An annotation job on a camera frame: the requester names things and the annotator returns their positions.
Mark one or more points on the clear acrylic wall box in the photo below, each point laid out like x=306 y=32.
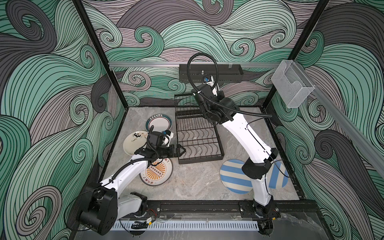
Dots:
x=292 y=83

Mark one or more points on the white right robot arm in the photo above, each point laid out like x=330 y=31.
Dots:
x=260 y=154

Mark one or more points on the cream plate black drawing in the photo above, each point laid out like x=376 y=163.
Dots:
x=134 y=141

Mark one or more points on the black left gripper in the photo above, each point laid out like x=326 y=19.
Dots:
x=171 y=150

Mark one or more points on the blue striped plate large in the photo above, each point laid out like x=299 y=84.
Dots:
x=233 y=177

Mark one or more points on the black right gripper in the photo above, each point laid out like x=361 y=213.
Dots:
x=221 y=98

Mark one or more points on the aluminium rail right wall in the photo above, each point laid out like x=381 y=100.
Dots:
x=332 y=98

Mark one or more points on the blue striped plate right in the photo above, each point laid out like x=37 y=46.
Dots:
x=277 y=177

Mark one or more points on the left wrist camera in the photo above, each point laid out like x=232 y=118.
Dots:
x=168 y=136

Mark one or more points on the white plate green flower outline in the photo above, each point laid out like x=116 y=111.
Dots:
x=216 y=88

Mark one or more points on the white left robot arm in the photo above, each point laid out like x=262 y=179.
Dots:
x=100 y=204

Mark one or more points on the orange sunburst plate left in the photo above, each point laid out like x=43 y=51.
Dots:
x=157 y=173

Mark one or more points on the white slotted cable duct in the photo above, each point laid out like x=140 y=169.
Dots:
x=203 y=226

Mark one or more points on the aluminium rail wall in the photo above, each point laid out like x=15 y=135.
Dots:
x=332 y=98
x=152 y=64

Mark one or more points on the black wall-mounted tray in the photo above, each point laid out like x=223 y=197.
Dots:
x=198 y=72

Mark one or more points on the aluminium rail back wall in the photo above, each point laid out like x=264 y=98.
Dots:
x=152 y=64

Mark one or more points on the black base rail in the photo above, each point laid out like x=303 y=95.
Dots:
x=246 y=209

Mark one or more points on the green-rimmed white plate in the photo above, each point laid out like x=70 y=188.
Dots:
x=160 y=122

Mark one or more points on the black wire dish rack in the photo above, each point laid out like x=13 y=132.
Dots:
x=199 y=138

